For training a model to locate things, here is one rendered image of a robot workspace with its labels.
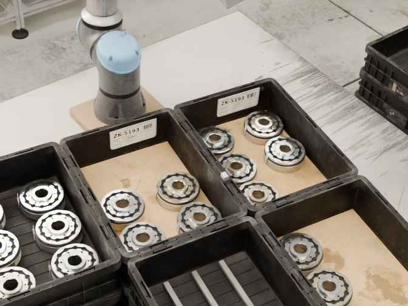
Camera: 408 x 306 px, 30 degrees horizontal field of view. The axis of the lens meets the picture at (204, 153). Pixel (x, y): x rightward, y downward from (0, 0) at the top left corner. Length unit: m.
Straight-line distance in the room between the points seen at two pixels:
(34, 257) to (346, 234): 0.71
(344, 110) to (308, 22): 1.69
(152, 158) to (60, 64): 1.76
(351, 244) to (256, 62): 0.88
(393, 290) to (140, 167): 0.67
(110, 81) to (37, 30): 1.79
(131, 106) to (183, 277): 0.64
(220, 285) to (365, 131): 0.81
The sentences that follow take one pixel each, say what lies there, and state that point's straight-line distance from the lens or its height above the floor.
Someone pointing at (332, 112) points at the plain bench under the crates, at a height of 0.70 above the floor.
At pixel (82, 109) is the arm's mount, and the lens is 2.22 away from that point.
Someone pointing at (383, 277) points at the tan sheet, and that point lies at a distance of 1.75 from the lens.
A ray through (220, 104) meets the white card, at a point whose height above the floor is 0.90.
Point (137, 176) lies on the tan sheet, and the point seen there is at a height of 0.83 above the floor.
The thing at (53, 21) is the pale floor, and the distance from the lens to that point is 3.90.
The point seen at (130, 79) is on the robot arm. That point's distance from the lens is 2.09.
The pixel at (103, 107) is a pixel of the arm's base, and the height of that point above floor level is 0.78.
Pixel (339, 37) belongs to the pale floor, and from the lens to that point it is 3.91.
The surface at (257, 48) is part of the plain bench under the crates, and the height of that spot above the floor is 0.70.
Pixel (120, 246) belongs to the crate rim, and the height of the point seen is 0.93.
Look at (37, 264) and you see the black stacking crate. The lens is 1.71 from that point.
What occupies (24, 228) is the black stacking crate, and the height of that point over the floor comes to 0.83.
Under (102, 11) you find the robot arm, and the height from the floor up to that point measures 1.00.
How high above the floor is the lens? 2.16
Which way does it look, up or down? 43 degrees down
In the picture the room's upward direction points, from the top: 4 degrees clockwise
